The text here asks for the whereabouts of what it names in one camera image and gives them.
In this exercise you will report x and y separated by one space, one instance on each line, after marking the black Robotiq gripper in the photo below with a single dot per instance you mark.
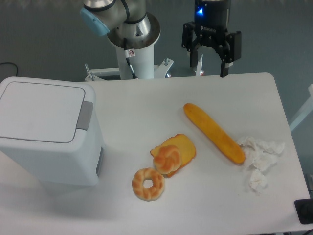
210 27

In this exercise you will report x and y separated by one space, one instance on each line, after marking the white push-lid trash can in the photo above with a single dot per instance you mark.
50 128

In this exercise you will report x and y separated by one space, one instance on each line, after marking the long orange baguette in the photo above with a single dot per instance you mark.
215 133

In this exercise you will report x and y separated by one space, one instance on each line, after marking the orange toast slice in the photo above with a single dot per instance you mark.
186 147

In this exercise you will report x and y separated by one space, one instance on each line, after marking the crumpled white paper tissue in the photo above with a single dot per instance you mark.
260 157

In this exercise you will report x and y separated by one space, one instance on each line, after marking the twisted round bread bun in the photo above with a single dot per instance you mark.
167 159

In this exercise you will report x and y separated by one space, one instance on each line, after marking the black device at table edge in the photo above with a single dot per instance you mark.
304 209

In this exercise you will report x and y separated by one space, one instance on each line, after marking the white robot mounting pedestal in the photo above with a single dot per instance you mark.
133 64

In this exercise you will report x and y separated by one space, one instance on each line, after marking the white frame bar right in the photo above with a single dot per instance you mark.
303 111

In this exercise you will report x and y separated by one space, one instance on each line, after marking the braided ring doughnut bread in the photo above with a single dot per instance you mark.
148 184

